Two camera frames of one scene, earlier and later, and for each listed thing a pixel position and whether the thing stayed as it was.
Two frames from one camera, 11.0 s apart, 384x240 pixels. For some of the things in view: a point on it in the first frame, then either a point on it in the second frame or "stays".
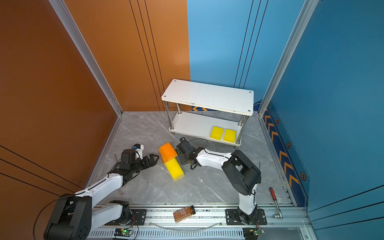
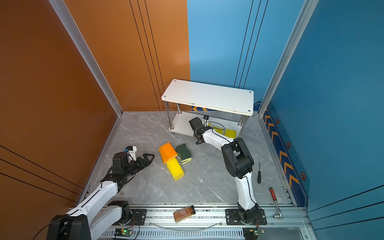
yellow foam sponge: [216, 133] stays
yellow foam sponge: [229, 135] stays
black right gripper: [181, 158] to [194, 134]
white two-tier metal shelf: [231, 100] stays
